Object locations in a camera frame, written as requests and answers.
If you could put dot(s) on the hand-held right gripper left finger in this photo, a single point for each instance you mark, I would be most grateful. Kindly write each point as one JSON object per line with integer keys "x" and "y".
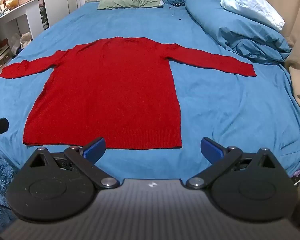
{"x": 96, "y": 150}

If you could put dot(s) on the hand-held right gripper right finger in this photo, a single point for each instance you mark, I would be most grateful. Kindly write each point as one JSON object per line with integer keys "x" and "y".
{"x": 210, "y": 150}

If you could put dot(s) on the red knit sweater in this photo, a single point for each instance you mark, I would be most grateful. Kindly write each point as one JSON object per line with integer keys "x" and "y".
{"x": 107, "y": 97}

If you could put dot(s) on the bed with blue sheet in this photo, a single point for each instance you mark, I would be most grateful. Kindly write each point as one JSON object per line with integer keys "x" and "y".
{"x": 227, "y": 110}

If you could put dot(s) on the blue shaggy rug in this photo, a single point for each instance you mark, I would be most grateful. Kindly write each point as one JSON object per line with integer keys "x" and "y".
{"x": 0, "y": 177}

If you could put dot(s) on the white plastic bag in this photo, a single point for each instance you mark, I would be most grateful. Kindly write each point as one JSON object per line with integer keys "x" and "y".
{"x": 26, "y": 40}

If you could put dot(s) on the white desk with shelves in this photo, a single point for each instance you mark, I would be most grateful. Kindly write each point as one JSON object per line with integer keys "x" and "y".
{"x": 17, "y": 17}

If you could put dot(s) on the orange container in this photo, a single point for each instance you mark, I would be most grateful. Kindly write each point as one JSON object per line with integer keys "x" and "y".
{"x": 13, "y": 3}

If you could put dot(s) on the blue duvet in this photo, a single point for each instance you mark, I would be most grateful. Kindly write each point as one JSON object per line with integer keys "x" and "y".
{"x": 240, "y": 27}

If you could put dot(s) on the green pillow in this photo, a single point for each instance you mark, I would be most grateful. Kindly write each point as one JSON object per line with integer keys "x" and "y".
{"x": 130, "y": 1}

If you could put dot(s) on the light blue folded blanket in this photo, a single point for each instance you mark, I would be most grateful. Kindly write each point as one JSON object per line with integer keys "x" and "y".
{"x": 252, "y": 3}

